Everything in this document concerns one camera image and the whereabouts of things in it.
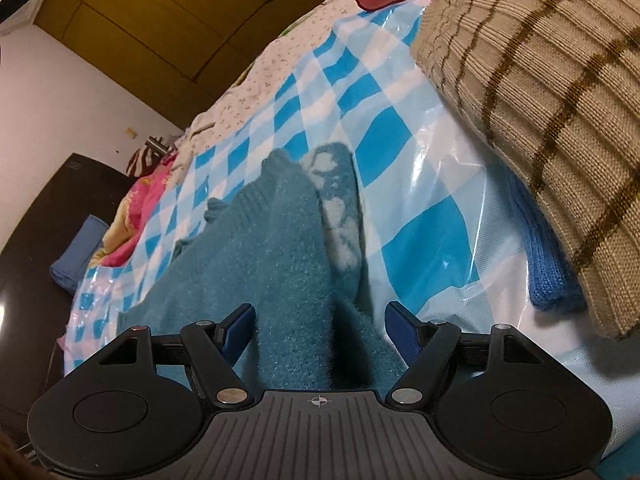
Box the blue folded knit garment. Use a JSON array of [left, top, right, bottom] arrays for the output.
[[504, 167, 587, 314]]

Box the brown wooden wardrobe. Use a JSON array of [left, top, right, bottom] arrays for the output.
[[36, 0, 323, 129]]

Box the teal knit sweater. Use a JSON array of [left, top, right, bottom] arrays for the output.
[[118, 143, 405, 393]]

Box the red white striped cloth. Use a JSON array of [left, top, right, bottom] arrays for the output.
[[125, 138, 178, 178]]

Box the floral white bed sheet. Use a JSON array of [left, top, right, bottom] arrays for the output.
[[171, 0, 359, 181]]

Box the dark wooden headboard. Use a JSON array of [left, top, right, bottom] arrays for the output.
[[0, 154, 134, 446]]

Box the beige brown striped folded sweater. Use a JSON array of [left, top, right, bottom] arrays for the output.
[[411, 0, 639, 339]]

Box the blue pillow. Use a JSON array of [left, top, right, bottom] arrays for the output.
[[50, 214, 108, 295]]

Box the pink yellow floral quilt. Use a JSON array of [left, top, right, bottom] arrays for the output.
[[88, 152, 177, 268]]

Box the blue white checkered plastic sheet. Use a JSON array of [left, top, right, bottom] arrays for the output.
[[64, 0, 639, 455]]

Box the metal thermos bottle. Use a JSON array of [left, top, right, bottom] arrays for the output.
[[144, 136, 170, 158]]

